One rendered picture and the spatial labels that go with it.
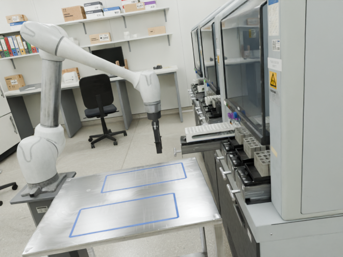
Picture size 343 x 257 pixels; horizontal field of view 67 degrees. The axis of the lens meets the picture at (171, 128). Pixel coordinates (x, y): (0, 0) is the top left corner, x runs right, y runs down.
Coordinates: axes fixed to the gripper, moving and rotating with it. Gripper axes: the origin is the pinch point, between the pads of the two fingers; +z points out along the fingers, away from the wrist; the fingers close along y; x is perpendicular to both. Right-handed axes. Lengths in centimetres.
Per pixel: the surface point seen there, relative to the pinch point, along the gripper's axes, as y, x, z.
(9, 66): 351, 276, -49
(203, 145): -6.8, -24.1, 0.2
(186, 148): -6.7, -15.0, 0.7
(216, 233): -69, -19, 3
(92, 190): -42.7, 25.6, -1.7
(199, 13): 349, -75, -93
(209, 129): -2.7, -28.4, -7.2
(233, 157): -30.4, -34.3, -2.3
